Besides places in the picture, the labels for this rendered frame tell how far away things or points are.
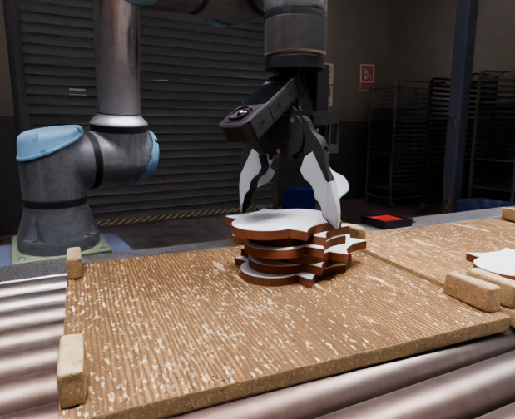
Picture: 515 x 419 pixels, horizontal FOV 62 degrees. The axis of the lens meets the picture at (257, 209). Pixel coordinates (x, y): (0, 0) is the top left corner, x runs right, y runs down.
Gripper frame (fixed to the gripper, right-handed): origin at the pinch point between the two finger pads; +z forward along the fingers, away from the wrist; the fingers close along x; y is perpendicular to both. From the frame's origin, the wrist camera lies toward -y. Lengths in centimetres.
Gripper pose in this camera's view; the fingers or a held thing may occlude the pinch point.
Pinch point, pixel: (281, 222)
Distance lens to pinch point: 54.2
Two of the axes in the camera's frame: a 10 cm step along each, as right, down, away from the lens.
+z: 0.0, 9.8, 1.8
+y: 6.6, -1.4, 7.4
